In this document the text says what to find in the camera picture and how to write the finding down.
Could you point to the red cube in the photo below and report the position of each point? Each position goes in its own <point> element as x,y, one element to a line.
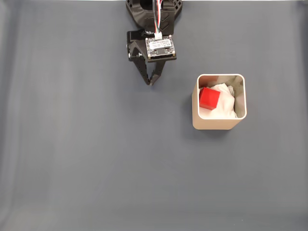
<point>209,98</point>

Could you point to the camera circuit board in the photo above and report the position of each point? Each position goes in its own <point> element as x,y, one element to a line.
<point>160,47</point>

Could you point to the white crumpled cloth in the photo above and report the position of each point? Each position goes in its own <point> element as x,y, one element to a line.
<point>226,103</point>

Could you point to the beige square box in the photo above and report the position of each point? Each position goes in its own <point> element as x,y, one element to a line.
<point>211,124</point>

